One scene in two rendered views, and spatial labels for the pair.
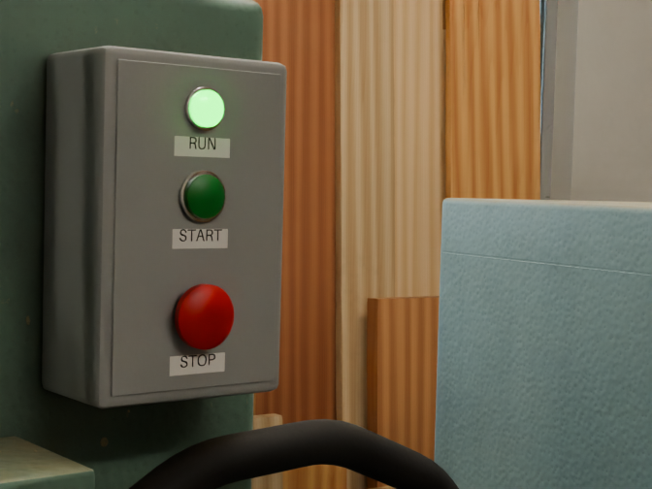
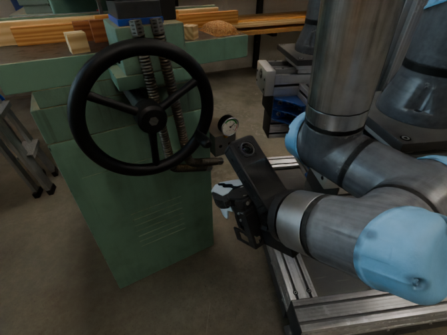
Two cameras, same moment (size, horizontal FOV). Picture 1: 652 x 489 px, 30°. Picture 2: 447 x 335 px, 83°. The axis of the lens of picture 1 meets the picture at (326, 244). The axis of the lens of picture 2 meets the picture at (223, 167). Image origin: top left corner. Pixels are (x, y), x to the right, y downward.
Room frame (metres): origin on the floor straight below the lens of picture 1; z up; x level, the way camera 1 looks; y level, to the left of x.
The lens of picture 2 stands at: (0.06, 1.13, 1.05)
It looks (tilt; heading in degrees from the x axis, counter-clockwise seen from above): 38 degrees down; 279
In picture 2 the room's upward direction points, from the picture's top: straight up
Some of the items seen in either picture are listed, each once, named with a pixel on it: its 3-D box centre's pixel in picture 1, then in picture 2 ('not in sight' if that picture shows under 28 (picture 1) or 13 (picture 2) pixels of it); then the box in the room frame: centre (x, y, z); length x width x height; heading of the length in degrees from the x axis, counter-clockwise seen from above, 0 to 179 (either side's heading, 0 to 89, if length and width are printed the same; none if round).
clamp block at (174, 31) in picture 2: not in sight; (146, 42); (0.33, 0.53, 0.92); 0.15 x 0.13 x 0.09; 38
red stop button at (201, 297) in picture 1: (205, 316); not in sight; (0.55, 0.05, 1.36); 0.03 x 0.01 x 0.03; 128
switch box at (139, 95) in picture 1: (165, 225); not in sight; (0.58, 0.08, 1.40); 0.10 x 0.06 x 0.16; 128
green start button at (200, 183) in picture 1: (205, 196); not in sight; (0.56, 0.06, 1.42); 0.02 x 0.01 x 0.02; 128
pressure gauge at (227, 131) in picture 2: not in sight; (227, 127); (0.16, 0.42, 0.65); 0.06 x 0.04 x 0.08; 38
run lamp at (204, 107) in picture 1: (207, 108); not in sight; (0.56, 0.06, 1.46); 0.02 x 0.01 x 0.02; 128
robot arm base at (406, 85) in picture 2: not in sight; (428, 86); (-0.25, 0.59, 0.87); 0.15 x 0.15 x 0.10
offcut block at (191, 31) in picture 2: not in sight; (190, 32); (0.26, 0.40, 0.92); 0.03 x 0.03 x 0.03; 81
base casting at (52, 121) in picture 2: not in sight; (112, 76); (0.57, 0.32, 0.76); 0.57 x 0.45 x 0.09; 128
